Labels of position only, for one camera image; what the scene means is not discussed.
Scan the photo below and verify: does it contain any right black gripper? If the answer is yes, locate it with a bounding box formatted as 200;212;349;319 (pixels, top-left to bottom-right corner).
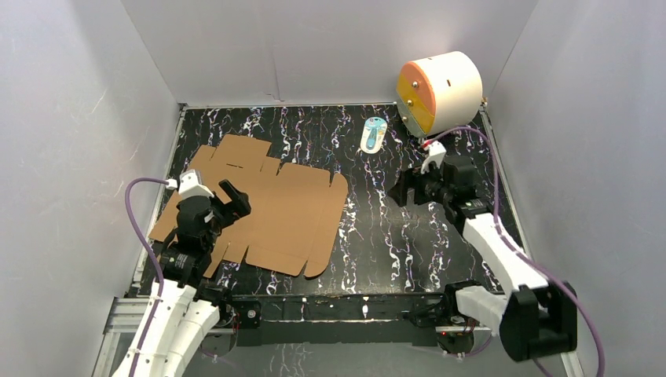
386;159;452;207

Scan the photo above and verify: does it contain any brown cardboard box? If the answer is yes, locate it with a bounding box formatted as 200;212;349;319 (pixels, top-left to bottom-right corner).
149;134;349;280

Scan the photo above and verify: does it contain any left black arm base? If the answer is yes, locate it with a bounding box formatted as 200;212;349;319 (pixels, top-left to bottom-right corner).
199;295;262;360

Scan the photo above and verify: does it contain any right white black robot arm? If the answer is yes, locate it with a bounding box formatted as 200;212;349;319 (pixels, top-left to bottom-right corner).
388;156;577;362

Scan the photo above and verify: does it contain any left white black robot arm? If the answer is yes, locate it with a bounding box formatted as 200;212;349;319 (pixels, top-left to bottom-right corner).
113;170;251;376

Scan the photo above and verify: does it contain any light blue packaged tool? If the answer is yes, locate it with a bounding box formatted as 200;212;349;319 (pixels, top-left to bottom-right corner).
360;116;388;154

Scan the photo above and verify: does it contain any white cylindrical drum orange face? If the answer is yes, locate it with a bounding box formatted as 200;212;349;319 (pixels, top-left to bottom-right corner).
396;51;483;138

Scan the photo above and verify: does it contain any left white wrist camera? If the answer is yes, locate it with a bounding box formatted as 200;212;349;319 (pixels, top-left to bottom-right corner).
166;169;213;199

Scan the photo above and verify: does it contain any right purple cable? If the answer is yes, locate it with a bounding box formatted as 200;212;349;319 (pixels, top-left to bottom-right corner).
429;126;607;377

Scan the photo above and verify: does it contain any aluminium frame rail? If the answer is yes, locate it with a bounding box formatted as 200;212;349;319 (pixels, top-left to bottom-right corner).
93;296;587;377

